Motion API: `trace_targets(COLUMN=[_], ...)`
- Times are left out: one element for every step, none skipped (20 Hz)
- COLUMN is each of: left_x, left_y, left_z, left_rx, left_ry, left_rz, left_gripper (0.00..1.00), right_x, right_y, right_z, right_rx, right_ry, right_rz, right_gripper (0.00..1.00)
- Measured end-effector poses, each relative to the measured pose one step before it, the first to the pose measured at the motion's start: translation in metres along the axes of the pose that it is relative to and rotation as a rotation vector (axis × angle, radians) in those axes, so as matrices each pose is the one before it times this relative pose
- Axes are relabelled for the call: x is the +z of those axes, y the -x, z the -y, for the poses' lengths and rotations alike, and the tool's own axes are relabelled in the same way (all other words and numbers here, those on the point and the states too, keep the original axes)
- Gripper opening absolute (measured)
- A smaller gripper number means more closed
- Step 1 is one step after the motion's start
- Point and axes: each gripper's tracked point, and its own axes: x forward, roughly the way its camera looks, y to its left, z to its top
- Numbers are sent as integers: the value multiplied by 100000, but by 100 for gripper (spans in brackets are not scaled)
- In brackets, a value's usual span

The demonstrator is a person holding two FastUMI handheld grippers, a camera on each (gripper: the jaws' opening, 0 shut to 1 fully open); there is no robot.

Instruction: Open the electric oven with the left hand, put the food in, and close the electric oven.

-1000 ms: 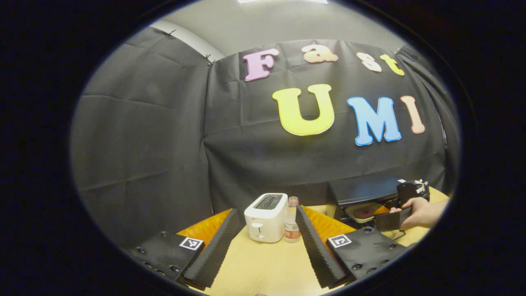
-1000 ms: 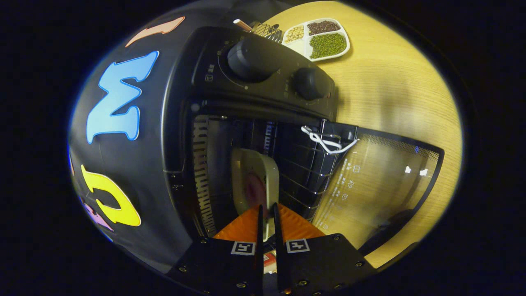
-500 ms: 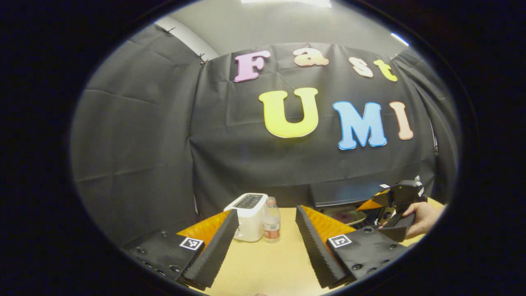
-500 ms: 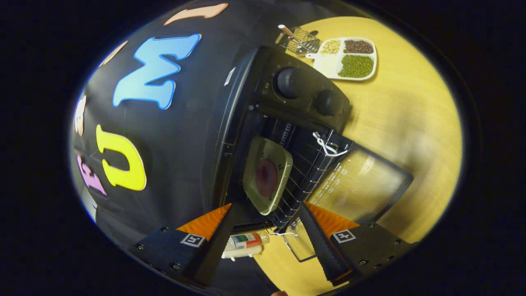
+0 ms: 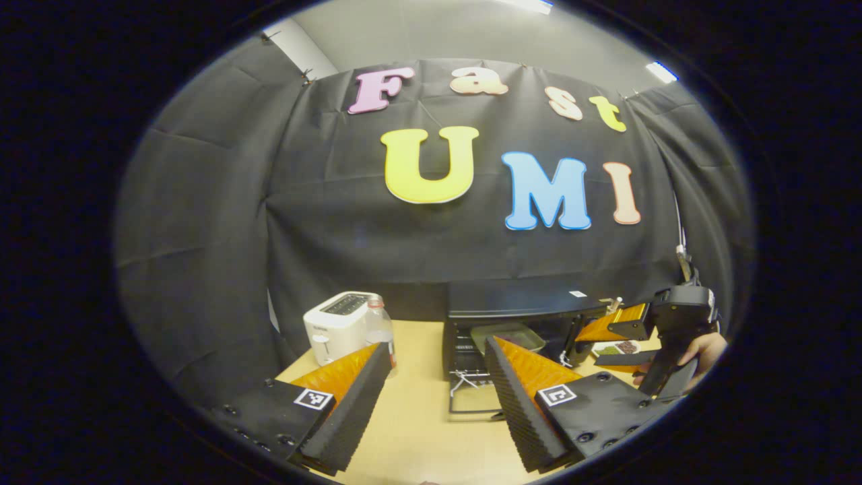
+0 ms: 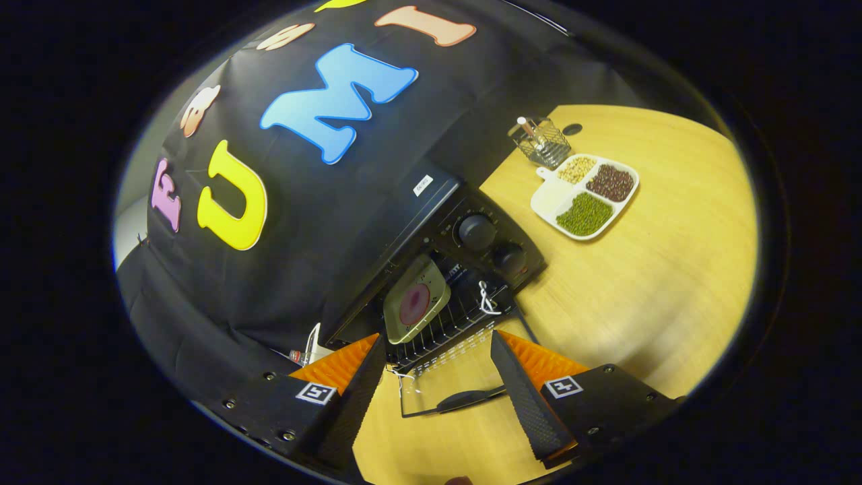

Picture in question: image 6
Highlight white toaster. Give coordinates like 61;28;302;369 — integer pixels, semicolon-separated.
304;322;337;366

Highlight utensil with brown handle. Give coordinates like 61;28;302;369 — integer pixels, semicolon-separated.
517;117;548;149

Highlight wire mesh holder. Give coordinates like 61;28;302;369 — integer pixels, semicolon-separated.
508;117;573;169

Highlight white divided dish with beans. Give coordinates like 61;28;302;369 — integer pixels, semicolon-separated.
530;154;640;241

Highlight cream square plate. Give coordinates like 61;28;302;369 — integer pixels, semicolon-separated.
383;254;452;346

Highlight black electric oven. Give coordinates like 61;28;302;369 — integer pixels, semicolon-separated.
323;158;548;420

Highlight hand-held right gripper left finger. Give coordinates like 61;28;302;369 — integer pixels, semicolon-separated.
192;332;388;472

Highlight pink ham slice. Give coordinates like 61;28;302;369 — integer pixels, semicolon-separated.
399;283;432;327

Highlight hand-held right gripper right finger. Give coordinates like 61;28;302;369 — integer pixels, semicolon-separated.
490;330;681;470

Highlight oven wire rack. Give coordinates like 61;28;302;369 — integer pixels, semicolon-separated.
384;283;519;371

